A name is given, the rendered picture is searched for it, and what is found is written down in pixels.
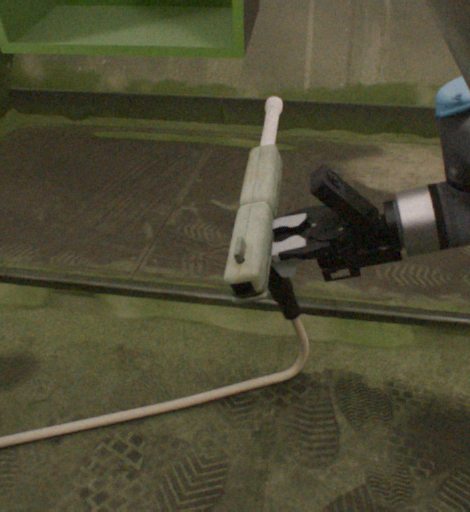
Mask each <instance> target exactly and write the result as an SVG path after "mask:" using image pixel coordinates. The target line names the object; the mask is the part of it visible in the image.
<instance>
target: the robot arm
mask: <svg viewBox="0 0 470 512"><path fill-rule="evenodd" d="M425 2H426V4H427V6H428V8H429V10H430V12H431V14H432V17H433V19H434V21H435V24H437V26H438V28H439V30H440V32H441V34H442V36H443V38H444V40H445V42H446V44H447V47H448V49H449V51H450V53H451V55H452V57H454V59H455V62H456V64H457V66H458V69H459V71H460V73H461V75H462V76H461V77H459V78H457V79H454V80H452V81H451V82H448V83H446V84H445V85H444V86H442V87H441V88H440V89H439V91H438V92H437V95H436V98H435V104H436V113H435V118H437V123H438V130H439V139H440V144H441V146H442V154H443V162H444V169H445V177H446V181H443V182H438V183H434V184H428V185H426V186H422V187H418V188H412V189H407V190H403V191H398V192H396V193H394V194H395V196H396V202H395V203H393V201H392V200H389V201H385V202H383V205H384V211H385V213H383V214H379V209H378V208H377V207H376V206H374V205H372V204H371V203H370V202H369V201H368V200H366V199H365V197H364V196H363V195H362V194H360V193H359V192H358V191H356V190H355V189H353V188H352V187H351V186H350V185H349V184H347V183H346V182H345V180H344V179H343V178H341V177H340V176H338V175H337V174H336V173H335V172H333V171H332V170H331V169H330V168H328V167H327V166H326V165H325V164H324V165H321V166H320V167H318V168H317V169H316V170H315V171H314V172H312V173H311V174H310V192H311V194H312V195H314V196H315V197H316V198H317V200H319V201H320V202H322V203H323V204H325V206H311V207H306V208H301V209H298V210H296V211H293V212H290V213H288V214H284V215H282V216H281V218H279V219H277V220H275V221H274V223H273V231H275V232H274V236H275V240H274V241H276V242H273V249H272V256H273V259H274V263H272V262H271V265H272V266H273V267H274V269H275V270H276V271H277V273H278V274H279V275H280V276H282V277H291V276H293V275H294V274H295V270H296V265H297V264H298V263H300V262H304V261H308V260H310V259H315V258H316V261H317V263H318V266H319V269H322V273H323V276H324V279H325V282H328V281H334V280H341V279H347V278H353V277H360V276H361V267H365V266H371V265H377V264H383V263H389V262H396V261H401V260H402V255H401V250H403V249H402V247H405V250H406V255H407V256H408V257H410V256H417V255H423V254H428V253H435V252H440V251H444V249H449V248H455V247H462V246H467V245H470V0H425ZM306 238H308V240H307V241H306V240H305V239H306ZM338 266H340V267H338ZM325 269H327V270H325ZM345 269H348V270H349V273H350V275H346V276H341V277H334V278H332V276H331V274H333V273H338V271H339V270H345Z"/></svg>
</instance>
